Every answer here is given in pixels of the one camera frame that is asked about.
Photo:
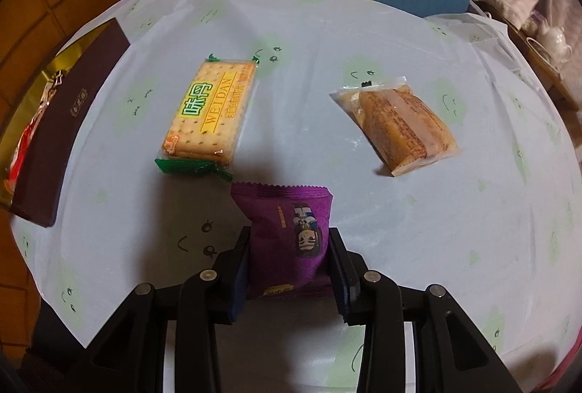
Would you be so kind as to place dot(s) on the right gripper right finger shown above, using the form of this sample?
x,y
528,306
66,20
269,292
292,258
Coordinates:
x,y
344,271

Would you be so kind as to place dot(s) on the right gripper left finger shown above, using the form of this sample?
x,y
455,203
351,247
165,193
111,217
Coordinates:
x,y
233,268

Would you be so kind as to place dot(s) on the purple snack packet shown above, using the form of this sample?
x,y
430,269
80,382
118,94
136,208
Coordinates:
x,y
289,235

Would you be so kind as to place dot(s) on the light blue smiley tablecloth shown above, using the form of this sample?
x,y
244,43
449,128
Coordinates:
x,y
499,225

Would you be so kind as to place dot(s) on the green yellow cracker packet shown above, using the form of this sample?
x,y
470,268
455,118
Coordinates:
x,y
204,132

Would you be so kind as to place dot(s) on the clear wafer cake packet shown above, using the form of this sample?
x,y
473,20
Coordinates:
x,y
404,131

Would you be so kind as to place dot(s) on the gold metal tin box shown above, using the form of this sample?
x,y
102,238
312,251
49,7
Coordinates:
x,y
88,62

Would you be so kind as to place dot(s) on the red white candy wrapper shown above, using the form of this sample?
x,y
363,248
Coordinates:
x,y
19,155

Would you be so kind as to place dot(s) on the wooden side shelf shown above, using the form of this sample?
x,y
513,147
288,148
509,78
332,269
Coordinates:
x,y
563,85

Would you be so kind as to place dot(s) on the white teapot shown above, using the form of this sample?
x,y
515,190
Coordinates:
x,y
551,44

